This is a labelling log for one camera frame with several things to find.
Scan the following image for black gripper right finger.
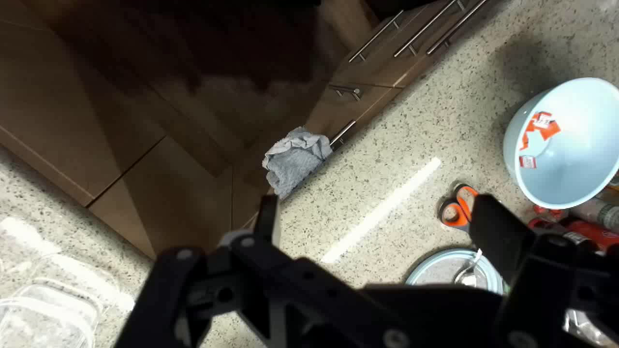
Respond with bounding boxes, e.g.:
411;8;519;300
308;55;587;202
473;192;619;348

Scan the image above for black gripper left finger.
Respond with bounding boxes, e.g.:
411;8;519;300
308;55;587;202
115;192;389;348

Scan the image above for red and black tool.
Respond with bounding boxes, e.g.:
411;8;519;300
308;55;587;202
527;204;619;256

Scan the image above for light blue bowl with sticker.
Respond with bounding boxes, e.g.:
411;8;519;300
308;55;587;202
502;76;619;213

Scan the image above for grey cloth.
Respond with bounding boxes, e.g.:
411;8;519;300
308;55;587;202
262;126;335;202

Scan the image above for clear plastic container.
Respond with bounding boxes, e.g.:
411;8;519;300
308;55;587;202
0;215;140;348

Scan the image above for orange handled scissors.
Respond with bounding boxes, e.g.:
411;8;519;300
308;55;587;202
436;182;482;233

